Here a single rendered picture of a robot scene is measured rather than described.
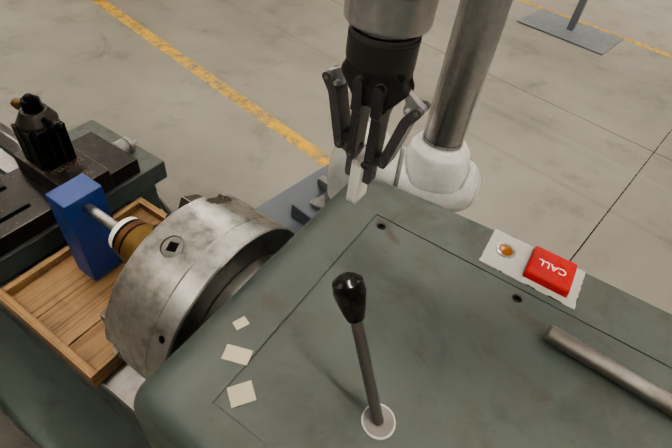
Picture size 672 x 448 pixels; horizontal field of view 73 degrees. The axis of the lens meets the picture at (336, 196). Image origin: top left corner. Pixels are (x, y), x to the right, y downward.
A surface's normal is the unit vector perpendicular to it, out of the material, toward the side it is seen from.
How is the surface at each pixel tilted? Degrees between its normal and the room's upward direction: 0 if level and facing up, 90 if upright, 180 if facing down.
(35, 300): 0
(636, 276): 0
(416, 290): 0
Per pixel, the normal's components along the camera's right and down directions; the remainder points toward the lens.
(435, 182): -0.14, 0.59
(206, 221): 0.14, -0.77
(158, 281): -0.22, -0.32
